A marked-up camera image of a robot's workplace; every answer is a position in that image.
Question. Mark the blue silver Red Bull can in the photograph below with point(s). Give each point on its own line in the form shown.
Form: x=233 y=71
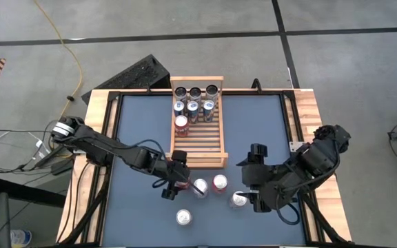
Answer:
x=178 y=107

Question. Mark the wooden slatted shelf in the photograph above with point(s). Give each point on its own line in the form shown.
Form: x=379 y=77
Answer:
x=196 y=155

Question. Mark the silver Diet Coke can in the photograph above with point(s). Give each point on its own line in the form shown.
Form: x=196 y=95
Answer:
x=238 y=201
x=184 y=217
x=200 y=188

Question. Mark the red Fanta can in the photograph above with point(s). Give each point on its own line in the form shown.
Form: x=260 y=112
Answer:
x=220 y=182
x=181 y=124

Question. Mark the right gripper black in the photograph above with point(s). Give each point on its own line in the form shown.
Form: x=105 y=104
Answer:
x=260 y=180

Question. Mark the silver metal bracket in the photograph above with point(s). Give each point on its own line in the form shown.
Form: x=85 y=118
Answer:
x=295 y=146

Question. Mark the red soda can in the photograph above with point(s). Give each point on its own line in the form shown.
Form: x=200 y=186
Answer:
x=183 y=186

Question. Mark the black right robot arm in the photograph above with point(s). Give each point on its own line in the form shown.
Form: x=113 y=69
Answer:
x=319 y=155

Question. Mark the white blue floor bottle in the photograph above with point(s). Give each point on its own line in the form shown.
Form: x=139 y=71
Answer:
x=21 y=237

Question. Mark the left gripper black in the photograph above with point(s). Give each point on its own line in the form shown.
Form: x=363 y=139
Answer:
x=171 y=174

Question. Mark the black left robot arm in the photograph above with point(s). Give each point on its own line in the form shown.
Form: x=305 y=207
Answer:
x=98 y=144

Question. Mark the Red Bull Sugarfree can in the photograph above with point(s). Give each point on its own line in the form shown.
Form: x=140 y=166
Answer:
x=192 y=109
x=208 y=107

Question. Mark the black table clamp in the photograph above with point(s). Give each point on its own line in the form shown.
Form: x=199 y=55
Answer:
x=148 y=90
x=257 y=86

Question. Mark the black floor bar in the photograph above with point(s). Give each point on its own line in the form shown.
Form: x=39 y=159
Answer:
x=22 y=191

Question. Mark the blue-grey table mat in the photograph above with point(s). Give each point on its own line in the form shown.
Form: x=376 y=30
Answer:
x=253 y=120

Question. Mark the white Celsius can black lid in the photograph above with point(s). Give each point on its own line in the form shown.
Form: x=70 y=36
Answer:
x=195 y=92
x=211 y=90
x=180 y=92

